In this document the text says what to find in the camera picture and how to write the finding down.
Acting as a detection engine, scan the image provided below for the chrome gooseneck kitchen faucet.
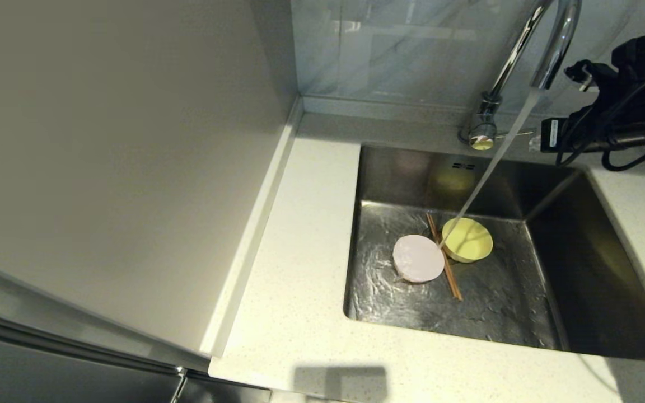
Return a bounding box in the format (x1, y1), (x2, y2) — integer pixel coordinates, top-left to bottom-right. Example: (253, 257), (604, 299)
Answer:
(457, 0), (582, 152)

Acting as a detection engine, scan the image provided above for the yellow plastic bowl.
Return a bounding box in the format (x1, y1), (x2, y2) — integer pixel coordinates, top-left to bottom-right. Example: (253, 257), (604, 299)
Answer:
(441, 217), (494, 264)

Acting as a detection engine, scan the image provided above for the brown wooden chopstick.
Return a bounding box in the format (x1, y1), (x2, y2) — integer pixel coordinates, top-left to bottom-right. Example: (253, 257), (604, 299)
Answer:
(426, 213), (460, 301)
(428, 213), (462, 301)

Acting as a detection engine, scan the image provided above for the pink plastic bowl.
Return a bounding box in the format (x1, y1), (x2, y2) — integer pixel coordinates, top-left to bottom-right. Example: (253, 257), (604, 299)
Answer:
(392, 234), (445, 284)

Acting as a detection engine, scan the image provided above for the stainless steel sink basin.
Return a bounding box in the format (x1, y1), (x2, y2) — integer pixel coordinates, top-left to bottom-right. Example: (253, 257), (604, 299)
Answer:
(343, 143), (645, 362)

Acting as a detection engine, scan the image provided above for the running water stream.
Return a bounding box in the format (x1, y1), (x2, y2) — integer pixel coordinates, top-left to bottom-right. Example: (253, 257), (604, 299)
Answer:
(437, 87), (543, 250)

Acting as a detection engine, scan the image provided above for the tall beige cabinet panel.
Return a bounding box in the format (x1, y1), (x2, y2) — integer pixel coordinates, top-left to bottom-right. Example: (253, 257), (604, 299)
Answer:
(0, 0), (304, 373)

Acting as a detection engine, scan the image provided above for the dark grey cabinet front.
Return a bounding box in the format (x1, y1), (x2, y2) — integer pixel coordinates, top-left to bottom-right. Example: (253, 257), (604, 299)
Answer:
(0, 305), (272, 403)

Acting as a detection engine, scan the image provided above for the thick black cable loop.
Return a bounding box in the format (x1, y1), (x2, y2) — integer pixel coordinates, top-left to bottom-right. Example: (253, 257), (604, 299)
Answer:
(601, 143), (645, 172)

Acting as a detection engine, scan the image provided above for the chrome cabinet handle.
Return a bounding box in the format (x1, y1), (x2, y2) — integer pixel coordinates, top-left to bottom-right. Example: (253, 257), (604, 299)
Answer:
(169, 365), (190, 403)

